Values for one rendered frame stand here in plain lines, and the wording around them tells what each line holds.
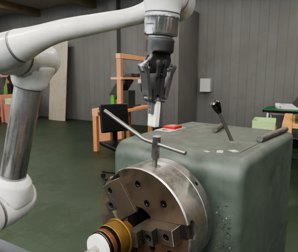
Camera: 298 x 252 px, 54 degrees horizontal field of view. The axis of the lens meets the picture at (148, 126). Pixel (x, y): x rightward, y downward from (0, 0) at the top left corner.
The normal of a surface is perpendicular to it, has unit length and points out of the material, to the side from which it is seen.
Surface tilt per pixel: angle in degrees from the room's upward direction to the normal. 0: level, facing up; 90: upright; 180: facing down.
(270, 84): 90
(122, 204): 51
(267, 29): 90
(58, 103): 84
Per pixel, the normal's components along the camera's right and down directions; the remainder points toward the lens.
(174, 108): -0.49, 0.14
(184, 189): 0.56, -0.62
